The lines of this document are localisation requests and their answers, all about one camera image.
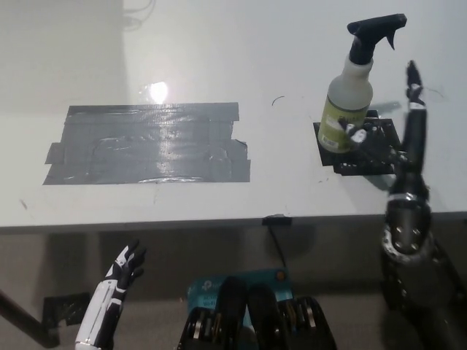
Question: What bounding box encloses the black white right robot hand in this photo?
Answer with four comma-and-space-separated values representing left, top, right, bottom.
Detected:
339, 60, 432, 201

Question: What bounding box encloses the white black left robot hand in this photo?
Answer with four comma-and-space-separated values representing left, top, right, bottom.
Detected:
74, 239, 148, 348

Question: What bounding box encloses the spray bottle with green label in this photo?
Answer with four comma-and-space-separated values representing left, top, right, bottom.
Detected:
317, 13, 408, 152

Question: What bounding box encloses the black tape square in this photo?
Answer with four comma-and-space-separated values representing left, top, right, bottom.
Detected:
312, 108, 406, 179

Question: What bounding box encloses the black table leg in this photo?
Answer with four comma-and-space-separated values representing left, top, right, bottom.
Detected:
0, 289, 61, 348

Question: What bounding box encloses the teal router box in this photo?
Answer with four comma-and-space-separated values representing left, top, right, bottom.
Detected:
187, 268, 295, 329

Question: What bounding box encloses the small black edge clip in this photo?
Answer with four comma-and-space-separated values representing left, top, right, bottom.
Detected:
261, 215, 293, 226

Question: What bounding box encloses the grey duct tape patch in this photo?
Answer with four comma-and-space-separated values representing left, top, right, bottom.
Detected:
42, 102, 252, 187

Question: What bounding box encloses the thin black cable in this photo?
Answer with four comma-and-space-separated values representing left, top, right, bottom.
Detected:
267, 225, 288, 270

